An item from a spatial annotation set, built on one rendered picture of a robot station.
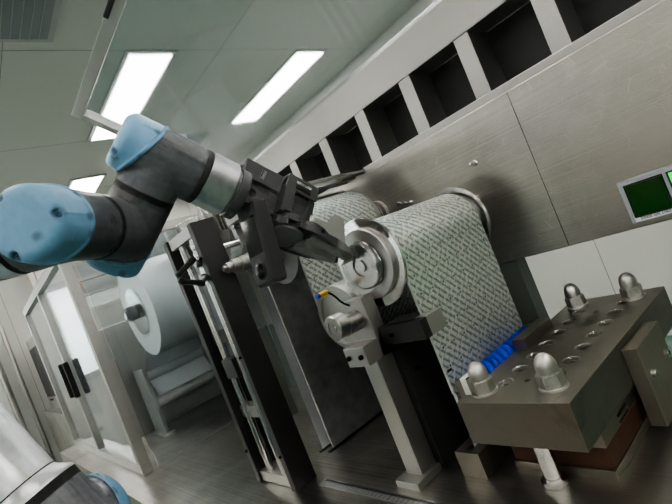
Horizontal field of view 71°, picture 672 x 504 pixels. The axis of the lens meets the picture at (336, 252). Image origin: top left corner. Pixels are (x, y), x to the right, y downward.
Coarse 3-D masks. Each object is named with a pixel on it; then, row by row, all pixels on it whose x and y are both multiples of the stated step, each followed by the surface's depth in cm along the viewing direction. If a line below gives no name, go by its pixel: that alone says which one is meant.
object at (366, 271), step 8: (352, 248) 74; (360, 248) 72; (368, 248) 72; (360, 256) 73; (368, 256) 72; (376, 256) 71; (344, 264) 76; (352, 264) 75; (360, 264) 73; (368, 264) 72; (376, 264) 71; (352, 272) 75; (360, 272) 74; (368, 272) 73; (376, 272) 71; (352, 280) 76; (360, 280) 75; (368, 280) 73; (376, 280) 72; (368, 288) 74
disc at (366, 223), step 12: (348, 228) 76; (372, 228) 72; (384, 228) 70; (396, 240) 70; (396, 252) 70; (396, 264) 71; (396, 276) 71; (396, 288) 72; (384, 300) 75; (396, 300) 73
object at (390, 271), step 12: (360, 228) 74; (348, 240) 76; (360, 240) 74; (372, 240) 72; (384, 240) 71; (384, 252) 71; (384, 264) 71; (348, 276) 78; (384, 276) 72; (360, 288) 77; (372, 288) 75; (384, 288) 73
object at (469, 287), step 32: (480, 256) 83; (416, 288) 71; (448, 288) 75; (480, 288) 80; (448, 320) 74; (480, 320) 78; (512, 320) 84; (448, 352) 72; (480, 352) 76; (448, 384) 71
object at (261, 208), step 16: (256, 208) 62; (240, 224) 65; (256, 224) 62; (272, 224) 63; (256, 240) 63; (272, 240) 63; (256, 256) 63; (272, 256) 62; (256, 272) 63; (272, 272) 61
